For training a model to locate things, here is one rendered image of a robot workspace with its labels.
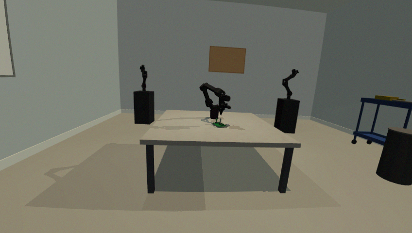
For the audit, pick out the green circuit board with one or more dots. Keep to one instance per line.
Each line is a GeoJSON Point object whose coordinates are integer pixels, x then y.
{"type": "Point", "coordinates": [219, 124]}

